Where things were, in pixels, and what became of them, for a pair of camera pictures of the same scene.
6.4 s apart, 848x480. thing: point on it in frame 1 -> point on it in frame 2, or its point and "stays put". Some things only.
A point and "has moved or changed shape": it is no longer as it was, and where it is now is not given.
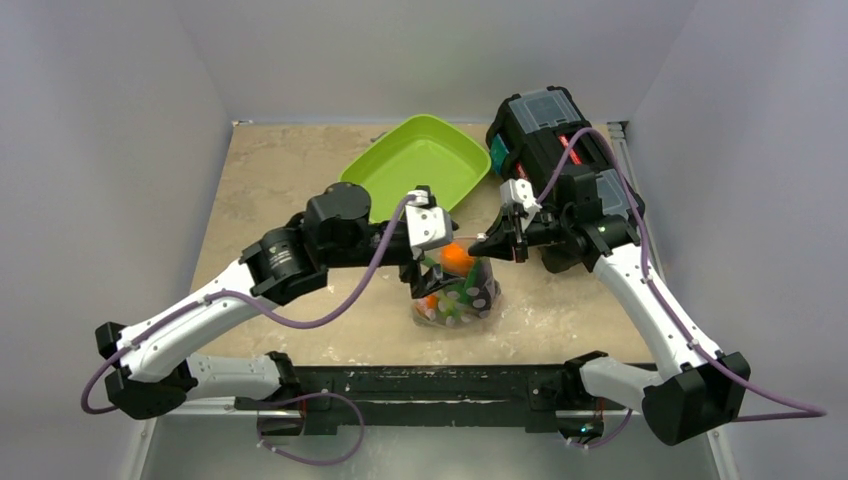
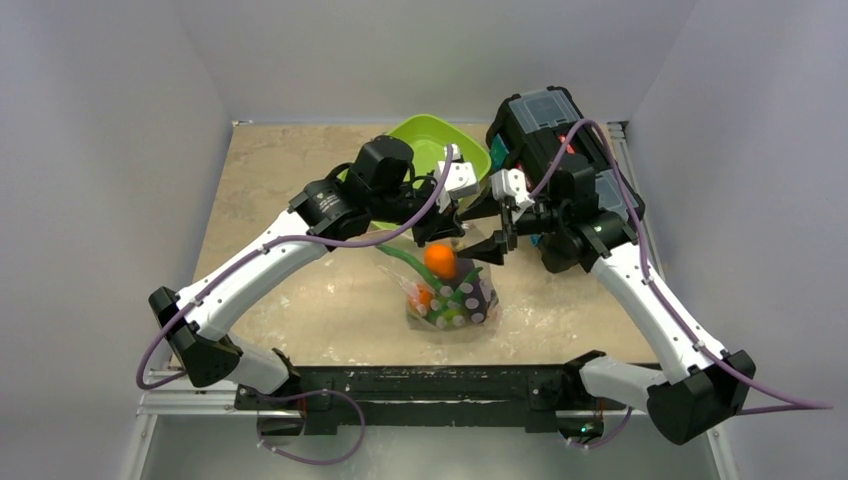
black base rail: x=535 y=393 stays put
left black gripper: x=423 y=282 -> x=442 y=221
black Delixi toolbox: x=535 y=134 stays put
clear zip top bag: x=470 y=298 has moved or changed shape
